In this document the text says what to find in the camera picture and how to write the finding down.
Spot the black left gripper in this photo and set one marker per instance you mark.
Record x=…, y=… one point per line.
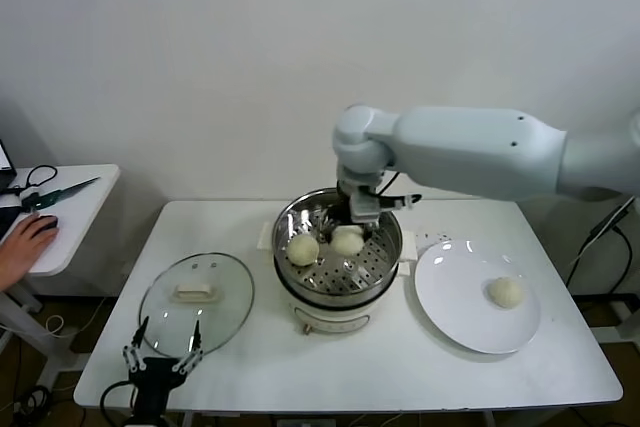
x=152, y=382

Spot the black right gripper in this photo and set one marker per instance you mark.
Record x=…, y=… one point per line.
x=342, y=207

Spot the white steamed baozi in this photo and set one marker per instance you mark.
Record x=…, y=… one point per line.
x=302, y=249
x=506, y=292
x=346, y=242

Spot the glass pot lid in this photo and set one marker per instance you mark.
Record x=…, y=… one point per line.
x=225, y=297

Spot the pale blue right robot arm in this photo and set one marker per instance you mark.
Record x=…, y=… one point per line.
x=475, y=152

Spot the perforated steel steamer basket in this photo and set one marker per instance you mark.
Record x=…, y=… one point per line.
x=360, y=267

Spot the person's bare hand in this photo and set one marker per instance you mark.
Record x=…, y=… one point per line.
x=25, y=247

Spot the white electric cooking pot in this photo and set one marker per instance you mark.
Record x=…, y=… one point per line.
x=330, y=317

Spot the white round plate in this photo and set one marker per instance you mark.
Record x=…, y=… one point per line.
x=450, y=287

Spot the white side table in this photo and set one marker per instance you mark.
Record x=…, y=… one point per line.
x=80, y=227

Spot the black laptop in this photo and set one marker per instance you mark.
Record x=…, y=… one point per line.
x=5, y=179

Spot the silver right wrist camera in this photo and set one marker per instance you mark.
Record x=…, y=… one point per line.
x=365, y=207

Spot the white floor frame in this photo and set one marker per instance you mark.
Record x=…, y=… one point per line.
x=617, y=304

